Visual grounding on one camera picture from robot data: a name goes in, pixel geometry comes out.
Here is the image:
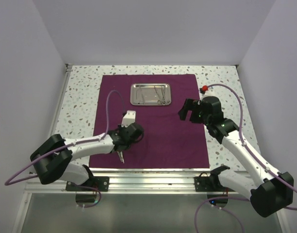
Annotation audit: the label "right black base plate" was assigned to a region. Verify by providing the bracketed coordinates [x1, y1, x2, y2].
[194, 172, 233, 192]

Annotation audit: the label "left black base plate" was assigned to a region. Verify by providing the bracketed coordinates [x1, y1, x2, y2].
[66, 176, 110, 192]

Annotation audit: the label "steel ring-handled scissors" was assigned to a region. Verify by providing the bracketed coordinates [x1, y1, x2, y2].
[154, 86, 163, 105]

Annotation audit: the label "aluminium left side rail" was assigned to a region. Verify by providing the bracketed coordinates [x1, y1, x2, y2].
[41, 64, 73, 145]

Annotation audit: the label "aluminium front rail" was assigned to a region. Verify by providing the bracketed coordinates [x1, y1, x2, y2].
[24, 171, 280, 194]

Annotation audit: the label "steel scalpel handle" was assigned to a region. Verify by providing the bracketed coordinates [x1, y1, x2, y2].
[136, 85, 143, 104]

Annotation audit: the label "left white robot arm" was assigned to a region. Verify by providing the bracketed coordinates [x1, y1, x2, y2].
[30, 123, 144, 191]

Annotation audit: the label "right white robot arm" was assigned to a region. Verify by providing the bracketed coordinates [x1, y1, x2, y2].
[178, 96, 294, 217]

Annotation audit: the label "purple cloth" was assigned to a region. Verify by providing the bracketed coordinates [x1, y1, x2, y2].
[89, 74, 209, 168]

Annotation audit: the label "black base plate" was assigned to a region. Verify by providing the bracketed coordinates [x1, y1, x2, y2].
[66, 176, 110, 192]
[194, 172, 233, 192]

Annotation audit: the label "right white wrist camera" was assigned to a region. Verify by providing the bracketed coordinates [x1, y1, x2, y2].
[199, 85, 215, 100]

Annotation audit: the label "aluminium rail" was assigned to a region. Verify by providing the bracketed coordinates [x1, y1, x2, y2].
[24, 171, 280, 194]
[41, 64, 73, 145]

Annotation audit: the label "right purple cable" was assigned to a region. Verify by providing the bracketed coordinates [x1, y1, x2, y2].
[194, 83, 297, 233]

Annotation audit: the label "wide steel tweezers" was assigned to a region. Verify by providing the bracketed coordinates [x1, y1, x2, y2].
[117, 151, 125, 163]

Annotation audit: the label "steel instrument tray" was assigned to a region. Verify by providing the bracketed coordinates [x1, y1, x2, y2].
[130, 83, 172, 106]

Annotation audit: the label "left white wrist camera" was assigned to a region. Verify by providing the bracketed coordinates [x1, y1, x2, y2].
[121, 110, 136, 128]

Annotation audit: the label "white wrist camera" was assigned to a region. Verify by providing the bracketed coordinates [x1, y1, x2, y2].
[121, 110, 136, 128]
[199, 85, 215, 100]

